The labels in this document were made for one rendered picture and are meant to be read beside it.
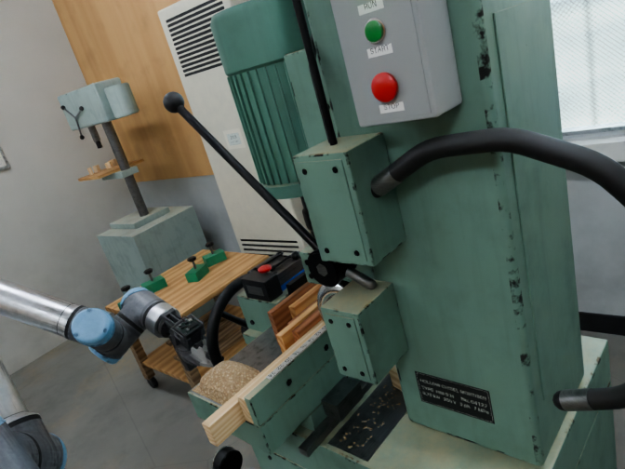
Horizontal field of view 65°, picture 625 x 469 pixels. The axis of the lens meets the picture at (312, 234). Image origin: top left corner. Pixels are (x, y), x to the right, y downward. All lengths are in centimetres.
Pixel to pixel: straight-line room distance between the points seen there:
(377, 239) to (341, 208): 6
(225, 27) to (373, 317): 48
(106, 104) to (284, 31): 238
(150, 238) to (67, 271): 97
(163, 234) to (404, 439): 252
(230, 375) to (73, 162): 321
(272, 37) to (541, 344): 57
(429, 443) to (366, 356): 22
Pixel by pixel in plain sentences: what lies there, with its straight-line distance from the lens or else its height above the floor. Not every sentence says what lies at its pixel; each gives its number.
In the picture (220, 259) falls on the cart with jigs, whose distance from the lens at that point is 265.
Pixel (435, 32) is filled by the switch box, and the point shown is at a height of 140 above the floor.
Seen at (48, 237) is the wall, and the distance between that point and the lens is 388.
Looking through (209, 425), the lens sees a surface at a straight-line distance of 81.
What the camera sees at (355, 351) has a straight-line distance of 71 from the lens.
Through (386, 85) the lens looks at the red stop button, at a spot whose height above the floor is 136.
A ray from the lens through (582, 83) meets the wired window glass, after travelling 214.
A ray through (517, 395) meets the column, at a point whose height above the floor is 92.
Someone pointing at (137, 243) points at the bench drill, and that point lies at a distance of 310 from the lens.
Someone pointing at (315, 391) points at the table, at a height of 87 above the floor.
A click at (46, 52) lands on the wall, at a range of 406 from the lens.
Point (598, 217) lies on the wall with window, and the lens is 221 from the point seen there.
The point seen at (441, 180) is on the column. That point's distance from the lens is 61.
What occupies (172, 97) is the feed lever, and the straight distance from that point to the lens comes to 86.
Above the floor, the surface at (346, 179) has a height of 127.
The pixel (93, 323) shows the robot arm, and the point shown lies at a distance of 133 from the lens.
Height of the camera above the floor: 141
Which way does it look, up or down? 20 degrees down
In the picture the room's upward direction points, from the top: 16 degrees counter-clockwise
